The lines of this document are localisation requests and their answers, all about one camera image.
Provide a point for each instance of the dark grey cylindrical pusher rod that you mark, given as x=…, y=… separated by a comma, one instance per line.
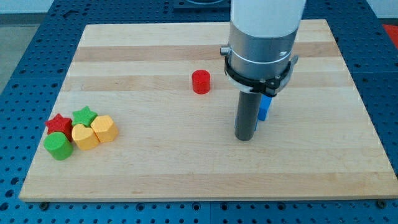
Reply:
x=246, y=118

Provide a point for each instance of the red cylinder block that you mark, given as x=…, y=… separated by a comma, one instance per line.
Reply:
x=201, y=81

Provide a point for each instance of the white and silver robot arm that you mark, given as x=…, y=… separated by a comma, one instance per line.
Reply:
x=258, y=58

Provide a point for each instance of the wooden board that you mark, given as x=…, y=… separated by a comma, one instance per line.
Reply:
x=317, y=143

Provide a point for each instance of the blue block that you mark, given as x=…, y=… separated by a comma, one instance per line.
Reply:
x=263, y=109

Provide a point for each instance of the yellow hexagon block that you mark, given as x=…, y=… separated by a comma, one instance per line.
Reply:
x=105, y=128

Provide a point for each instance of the green star block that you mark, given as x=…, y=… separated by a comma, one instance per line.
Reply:
x=84, y=116

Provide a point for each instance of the yellow heart block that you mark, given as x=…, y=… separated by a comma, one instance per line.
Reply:
x=84, y=137

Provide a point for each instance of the red star block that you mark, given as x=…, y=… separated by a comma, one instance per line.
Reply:
x=60, y=124

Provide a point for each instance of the green cylinder block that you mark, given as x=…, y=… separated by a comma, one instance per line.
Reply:
x=58, y=146

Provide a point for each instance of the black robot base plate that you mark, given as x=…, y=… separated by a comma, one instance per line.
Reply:
x=180, y=5

